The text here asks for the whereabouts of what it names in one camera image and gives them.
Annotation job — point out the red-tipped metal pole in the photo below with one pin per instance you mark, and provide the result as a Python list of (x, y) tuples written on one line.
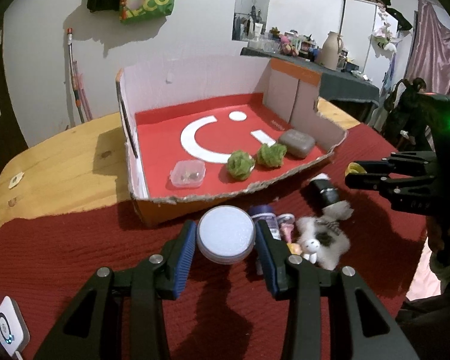
[(72, 67)]

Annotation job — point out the dark green covered side table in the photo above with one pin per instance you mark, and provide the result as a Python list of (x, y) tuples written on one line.
[(345, 86)]

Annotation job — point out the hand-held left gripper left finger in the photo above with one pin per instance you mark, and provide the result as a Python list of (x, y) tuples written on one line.
[(183, 260)]

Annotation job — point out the pink curtain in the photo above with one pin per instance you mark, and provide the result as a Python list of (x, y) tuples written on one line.
[(435, 45)]

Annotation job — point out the large green fuzzy ball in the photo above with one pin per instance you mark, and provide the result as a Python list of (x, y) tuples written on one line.
[(272, 154)]

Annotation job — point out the white round jar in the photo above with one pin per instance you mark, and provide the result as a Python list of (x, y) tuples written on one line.
[(225, 232)]

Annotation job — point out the plush flower bunch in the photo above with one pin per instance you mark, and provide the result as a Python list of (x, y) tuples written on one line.
[(386, 43)]

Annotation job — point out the grey eyeshadow case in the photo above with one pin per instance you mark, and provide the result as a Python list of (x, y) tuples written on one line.
[(296, 142)]

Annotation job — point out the clear plastic small box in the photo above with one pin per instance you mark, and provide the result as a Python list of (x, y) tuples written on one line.
[(187, 174)]

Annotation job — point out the dark cloth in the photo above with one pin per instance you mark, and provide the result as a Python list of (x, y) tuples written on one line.
[(435, 326)]

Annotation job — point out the orange cardboard box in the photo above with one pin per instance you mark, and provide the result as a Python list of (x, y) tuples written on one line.
[(161, 120)]

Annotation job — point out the small green fuzzy ball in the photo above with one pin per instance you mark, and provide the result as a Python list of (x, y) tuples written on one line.
[(240, 165)]

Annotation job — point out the black and white sock roll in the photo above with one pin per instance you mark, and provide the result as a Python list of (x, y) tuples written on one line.
[(326, 193)]

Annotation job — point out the white square charger device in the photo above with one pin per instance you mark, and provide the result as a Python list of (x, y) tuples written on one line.
[(9, 322)]

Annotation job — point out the white fluffy sheep plush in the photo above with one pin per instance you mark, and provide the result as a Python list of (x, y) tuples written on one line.
[(330, 251)]

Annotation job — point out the dark blue paint bottle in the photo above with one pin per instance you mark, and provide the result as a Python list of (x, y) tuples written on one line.
[(264, 213)]

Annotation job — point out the red knitted mat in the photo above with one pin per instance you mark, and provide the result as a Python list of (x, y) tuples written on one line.
[(78, 240)]

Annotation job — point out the pink cloth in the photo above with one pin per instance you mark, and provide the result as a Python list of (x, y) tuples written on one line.
[(422, 273)]

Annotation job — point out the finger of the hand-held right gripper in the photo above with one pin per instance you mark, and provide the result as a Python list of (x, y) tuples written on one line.
[(397, 163), (375, 183)]

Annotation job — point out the black hanging garment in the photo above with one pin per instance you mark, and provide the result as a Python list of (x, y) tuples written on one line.
[(399, 18)]

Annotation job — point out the white sticker on table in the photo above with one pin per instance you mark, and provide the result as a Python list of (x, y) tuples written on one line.
[(15, 180)]

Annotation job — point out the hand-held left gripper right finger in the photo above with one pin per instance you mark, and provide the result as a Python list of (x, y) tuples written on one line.
[(267, 260)]

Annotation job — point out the beige thermos jug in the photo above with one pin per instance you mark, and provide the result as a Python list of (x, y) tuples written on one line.
[(330, 50)]

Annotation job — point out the white refrigerator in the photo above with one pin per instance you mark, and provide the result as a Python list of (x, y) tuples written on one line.
[(360, 37)]

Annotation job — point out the pink plush doll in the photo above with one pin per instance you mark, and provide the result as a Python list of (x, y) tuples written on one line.
[(286, 47)]

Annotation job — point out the cluster of glass cups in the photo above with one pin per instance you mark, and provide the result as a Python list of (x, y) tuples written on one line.
[(266, 43)]

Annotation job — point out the yellow bottle cap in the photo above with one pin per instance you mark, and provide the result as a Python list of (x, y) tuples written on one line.
[(351, 168)]

